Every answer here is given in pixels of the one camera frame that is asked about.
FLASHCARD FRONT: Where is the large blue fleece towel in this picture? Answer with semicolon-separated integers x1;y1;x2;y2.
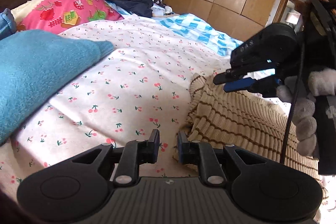
0;29;115;146

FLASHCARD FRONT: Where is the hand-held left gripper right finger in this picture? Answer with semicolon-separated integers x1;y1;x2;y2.
177;132;265;185

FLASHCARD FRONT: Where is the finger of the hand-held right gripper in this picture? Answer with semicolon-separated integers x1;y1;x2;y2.
224;77;282;93
213;63;279;85

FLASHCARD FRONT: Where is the person's right hand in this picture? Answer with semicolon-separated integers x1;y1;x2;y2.
276;68;336;157

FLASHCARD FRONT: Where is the black cable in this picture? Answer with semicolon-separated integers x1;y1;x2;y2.
280;0;328;165

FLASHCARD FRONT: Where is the blue white checked quilt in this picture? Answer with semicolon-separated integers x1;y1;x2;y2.
152;13;243;56

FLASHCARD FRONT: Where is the light blue cloth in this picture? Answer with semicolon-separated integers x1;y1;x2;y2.
0;9;17;41

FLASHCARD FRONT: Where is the white cherry print bed sheet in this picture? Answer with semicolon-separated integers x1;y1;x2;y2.
0;13;336;222

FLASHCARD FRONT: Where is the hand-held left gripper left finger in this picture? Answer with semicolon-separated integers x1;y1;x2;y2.
71;130;160;186

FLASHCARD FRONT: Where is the pink strawberry print pillow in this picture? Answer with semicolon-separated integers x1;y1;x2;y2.
12;0;124;34

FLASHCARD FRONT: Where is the beige brown striped knit sweater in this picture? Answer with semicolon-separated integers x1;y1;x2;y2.
172;73;328;199

